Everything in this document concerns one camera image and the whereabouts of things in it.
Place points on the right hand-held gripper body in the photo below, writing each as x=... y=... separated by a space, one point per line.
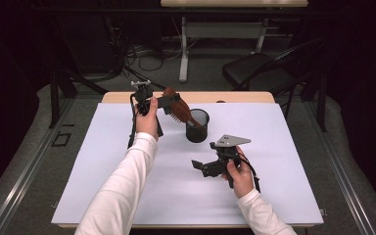
x=230 y=141

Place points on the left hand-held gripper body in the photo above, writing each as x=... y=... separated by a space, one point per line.
x=143 y=94

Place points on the brown wooden hairbrush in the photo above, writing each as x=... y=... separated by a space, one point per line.
x=182 y=111

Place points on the black mesh cup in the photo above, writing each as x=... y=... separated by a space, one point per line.
x=197 y=135

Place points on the person's left hand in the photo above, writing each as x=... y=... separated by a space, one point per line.
x=147 y=124

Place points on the person's right hand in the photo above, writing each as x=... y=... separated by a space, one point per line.
x=243 y=181

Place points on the white table mat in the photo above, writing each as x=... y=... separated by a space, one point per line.
x=182 y=196

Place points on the light wooden table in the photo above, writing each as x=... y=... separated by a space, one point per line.
x=241 y=97

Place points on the black folding chair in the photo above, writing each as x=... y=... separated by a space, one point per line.
x=258 y=71

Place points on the black metal stand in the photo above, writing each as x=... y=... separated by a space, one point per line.
x=321 y=104
x=55 y=98

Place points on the white-legged desk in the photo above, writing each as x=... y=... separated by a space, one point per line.
x=222 y=29

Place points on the metal floor rail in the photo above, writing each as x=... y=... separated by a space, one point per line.
x=346 y=182
x=19 y=182

